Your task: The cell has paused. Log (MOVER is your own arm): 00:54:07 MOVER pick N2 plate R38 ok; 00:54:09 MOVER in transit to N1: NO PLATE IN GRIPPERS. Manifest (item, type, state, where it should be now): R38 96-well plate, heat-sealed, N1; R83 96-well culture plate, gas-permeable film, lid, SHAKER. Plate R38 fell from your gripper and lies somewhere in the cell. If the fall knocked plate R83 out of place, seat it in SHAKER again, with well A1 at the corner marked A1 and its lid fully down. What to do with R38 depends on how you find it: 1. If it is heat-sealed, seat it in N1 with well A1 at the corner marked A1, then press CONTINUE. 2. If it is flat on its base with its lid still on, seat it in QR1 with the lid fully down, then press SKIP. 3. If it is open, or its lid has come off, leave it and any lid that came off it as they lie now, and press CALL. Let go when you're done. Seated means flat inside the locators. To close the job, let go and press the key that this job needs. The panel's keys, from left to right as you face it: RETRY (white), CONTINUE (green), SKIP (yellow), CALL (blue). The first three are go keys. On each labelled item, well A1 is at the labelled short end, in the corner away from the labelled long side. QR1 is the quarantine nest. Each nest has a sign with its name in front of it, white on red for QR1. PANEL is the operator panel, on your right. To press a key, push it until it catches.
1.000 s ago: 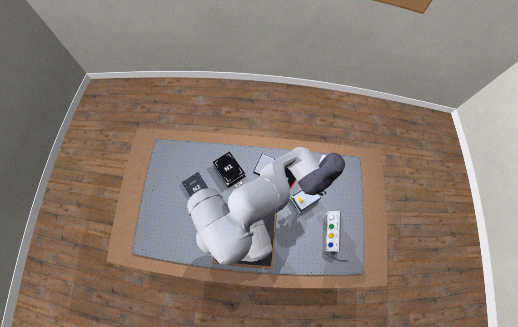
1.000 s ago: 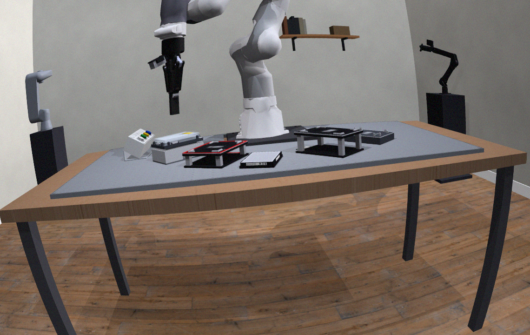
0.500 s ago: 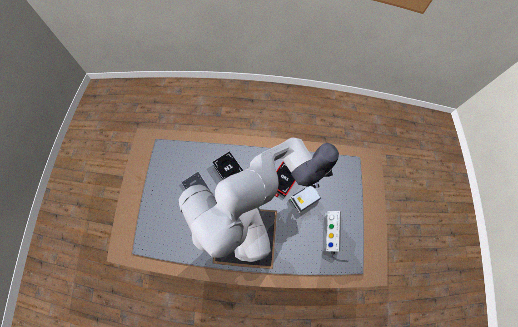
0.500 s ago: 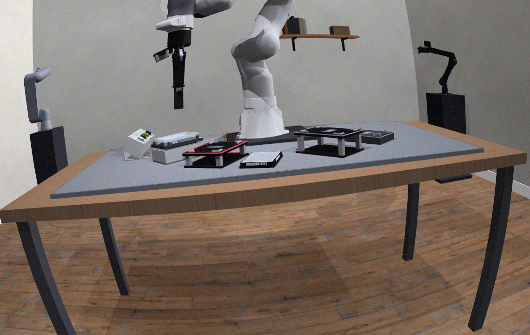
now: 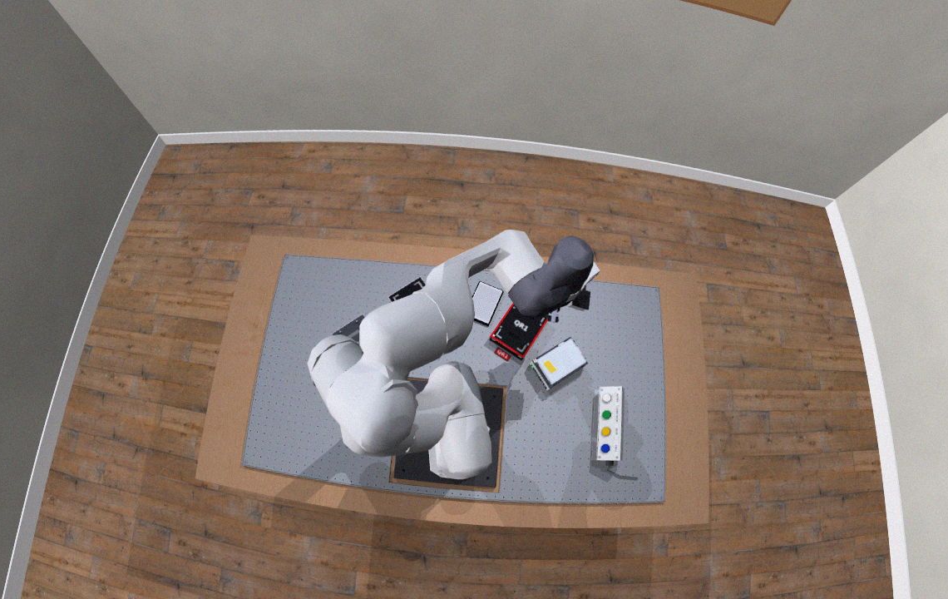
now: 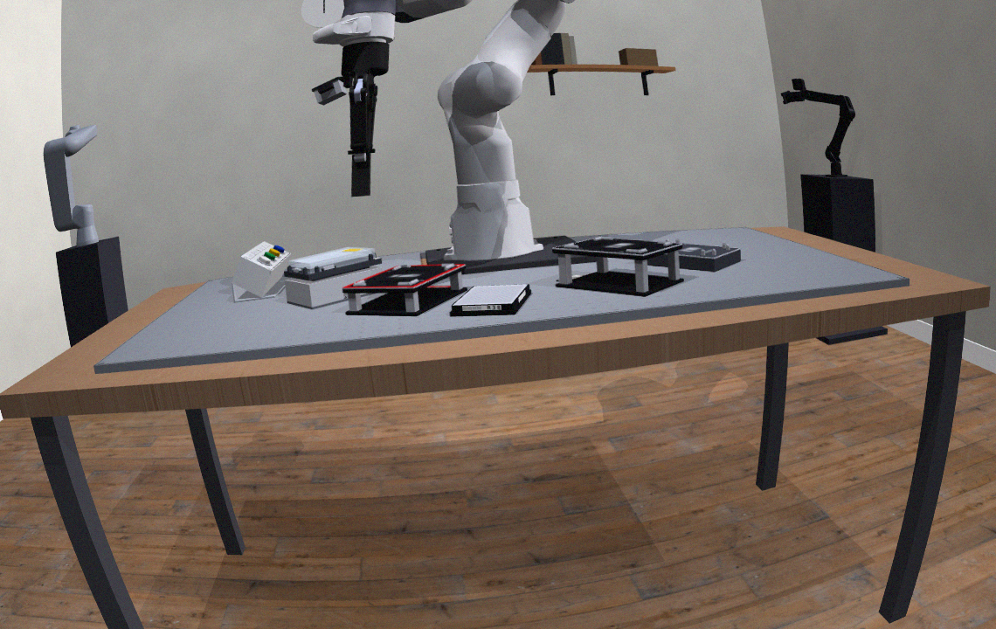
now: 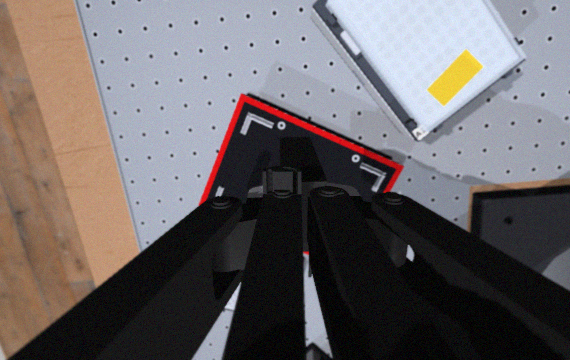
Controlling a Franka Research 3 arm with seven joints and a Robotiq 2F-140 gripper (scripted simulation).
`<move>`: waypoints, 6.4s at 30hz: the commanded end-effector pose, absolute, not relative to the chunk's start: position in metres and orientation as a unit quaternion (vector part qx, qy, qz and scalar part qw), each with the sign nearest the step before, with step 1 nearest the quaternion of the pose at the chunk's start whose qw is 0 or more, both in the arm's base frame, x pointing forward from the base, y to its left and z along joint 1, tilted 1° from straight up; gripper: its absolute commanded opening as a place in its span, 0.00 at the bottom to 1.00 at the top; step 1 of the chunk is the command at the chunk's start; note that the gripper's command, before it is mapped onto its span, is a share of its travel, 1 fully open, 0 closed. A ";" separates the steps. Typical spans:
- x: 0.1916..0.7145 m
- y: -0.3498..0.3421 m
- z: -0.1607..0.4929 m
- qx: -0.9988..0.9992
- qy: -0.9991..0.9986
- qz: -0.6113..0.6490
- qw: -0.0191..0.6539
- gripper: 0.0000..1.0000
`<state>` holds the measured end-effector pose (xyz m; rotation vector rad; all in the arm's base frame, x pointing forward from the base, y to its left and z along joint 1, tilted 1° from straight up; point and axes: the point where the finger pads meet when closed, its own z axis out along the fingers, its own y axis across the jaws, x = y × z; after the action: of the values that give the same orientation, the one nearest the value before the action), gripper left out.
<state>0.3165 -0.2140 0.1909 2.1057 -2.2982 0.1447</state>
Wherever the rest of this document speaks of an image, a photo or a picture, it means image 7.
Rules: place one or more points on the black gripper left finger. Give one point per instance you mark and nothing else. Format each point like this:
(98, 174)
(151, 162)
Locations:
(163, 303)

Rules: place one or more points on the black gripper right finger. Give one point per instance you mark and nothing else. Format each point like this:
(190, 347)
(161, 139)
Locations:
(486, 304)

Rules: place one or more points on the black rectangular nest with red border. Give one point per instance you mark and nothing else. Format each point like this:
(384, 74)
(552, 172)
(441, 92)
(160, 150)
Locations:
(252, 144)

